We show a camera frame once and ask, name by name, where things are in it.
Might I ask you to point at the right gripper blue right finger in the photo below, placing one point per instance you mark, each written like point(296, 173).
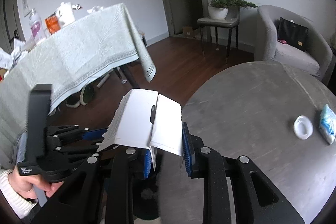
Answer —
point(188, 150)

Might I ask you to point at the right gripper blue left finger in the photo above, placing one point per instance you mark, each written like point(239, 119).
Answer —
point(146, 163)

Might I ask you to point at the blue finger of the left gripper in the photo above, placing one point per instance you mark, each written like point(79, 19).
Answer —
point(93, 134)

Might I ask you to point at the white paper sheet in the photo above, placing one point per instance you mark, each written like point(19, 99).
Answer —
point(148, 120)

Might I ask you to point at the white ring cap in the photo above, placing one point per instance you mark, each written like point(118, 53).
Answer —
point(303, 127)

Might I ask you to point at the blue white tissue pack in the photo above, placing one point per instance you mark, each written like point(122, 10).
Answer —
point(327, 124)

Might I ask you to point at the person's left hand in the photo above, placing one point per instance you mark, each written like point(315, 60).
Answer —
point(24, 185)

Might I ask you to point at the black table leg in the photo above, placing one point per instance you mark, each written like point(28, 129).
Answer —
point(129, 76)

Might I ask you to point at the white patterned tablecloth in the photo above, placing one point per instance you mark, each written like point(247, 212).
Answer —
point(70, 59)

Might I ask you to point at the round grey coffee table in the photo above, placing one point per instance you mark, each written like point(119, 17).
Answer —
point(249, 110)

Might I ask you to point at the orange snack bag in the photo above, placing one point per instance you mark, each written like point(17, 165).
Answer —
point(52, 24)

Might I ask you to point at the small cardboard box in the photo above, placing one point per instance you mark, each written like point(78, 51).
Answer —
point(188, 31)

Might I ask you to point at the white kettle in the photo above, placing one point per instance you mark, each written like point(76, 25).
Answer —
point(65, 14)

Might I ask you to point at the white purple bottle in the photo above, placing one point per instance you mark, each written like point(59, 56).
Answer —
point(36, 26)

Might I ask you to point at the grey dining chair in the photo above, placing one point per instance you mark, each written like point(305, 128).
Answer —
point(227, 18)

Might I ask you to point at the potted green plant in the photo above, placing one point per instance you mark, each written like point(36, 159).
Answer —
point(223, 7)

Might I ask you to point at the black handbag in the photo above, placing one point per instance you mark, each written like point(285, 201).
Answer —
point(294, 34)

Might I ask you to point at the grey armchair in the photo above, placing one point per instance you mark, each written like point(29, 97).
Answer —
point(315, 60)

